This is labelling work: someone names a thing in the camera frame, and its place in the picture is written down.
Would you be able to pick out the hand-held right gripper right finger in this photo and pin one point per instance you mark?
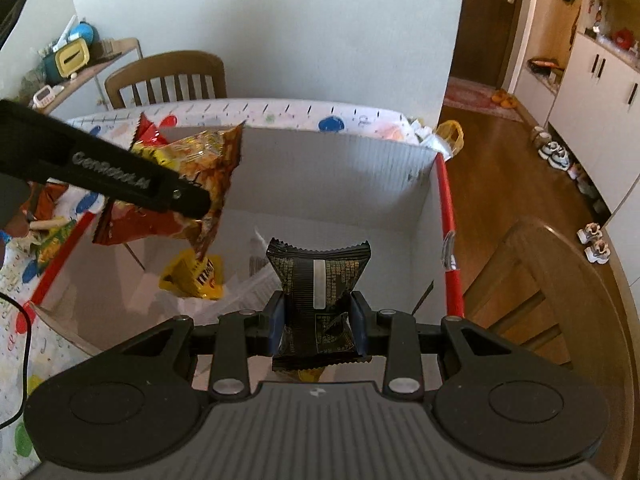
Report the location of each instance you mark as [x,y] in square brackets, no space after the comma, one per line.
[357,325]

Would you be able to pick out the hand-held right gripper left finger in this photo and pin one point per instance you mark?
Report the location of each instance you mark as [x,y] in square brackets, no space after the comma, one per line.
[276,322]

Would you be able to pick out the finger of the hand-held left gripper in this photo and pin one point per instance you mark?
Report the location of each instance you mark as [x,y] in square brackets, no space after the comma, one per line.
[185,197]

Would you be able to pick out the orange yellow snack bag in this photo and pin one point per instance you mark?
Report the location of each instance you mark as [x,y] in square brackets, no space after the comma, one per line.
[210,160]

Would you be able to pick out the black snack packet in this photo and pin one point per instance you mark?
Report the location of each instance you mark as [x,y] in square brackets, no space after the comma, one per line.
[310,280]

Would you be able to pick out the yellow candy packet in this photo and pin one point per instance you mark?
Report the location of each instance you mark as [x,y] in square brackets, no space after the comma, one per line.
[192,275]

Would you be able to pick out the red cardboard box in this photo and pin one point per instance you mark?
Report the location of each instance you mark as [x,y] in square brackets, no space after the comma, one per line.
[325,180]

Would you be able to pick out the white kitchen timer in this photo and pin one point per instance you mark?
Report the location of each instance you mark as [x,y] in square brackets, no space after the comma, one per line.
[47,96]

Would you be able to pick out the wooden side cabinet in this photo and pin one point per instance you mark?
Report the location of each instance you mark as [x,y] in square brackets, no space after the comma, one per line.
[80,90]

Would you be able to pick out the green snack packet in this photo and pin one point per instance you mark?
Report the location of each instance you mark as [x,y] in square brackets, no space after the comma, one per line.
[55,242]

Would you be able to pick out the yellow teal tissue box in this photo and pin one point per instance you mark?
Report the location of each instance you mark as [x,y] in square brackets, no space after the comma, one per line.
[65,62]

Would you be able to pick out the blue round toy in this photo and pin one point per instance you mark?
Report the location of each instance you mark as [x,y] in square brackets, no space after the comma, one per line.
[82,32]

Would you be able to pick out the wooden slat-back chair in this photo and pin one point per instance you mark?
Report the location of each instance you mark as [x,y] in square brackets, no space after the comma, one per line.
[165,67]

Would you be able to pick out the balloon print tablecloth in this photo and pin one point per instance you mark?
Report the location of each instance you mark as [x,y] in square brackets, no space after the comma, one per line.
[300,110]

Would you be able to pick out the wooden round-back chair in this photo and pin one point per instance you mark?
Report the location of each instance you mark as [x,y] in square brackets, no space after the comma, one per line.
[550,280]

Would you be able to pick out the yellow plastic bag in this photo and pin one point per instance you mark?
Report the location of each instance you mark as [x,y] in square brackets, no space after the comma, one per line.
[450,137]

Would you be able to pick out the grey sneaker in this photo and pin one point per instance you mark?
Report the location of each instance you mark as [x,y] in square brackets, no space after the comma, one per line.
[598,252]
[590,232]

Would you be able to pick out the pink door mat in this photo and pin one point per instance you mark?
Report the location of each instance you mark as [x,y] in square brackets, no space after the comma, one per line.
[475,100]

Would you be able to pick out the white sneaker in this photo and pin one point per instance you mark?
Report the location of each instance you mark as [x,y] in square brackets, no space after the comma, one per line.
[560,158]
[549,150]

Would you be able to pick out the orange slipper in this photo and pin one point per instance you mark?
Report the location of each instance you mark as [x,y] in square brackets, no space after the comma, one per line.
[511,102]
[499,98]

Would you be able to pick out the dark brown door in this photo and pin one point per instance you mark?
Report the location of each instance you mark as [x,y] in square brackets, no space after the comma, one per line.
[490,20]

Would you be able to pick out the white wall cupboard unit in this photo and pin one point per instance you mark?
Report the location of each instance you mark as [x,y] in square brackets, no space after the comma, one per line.
[600,90]

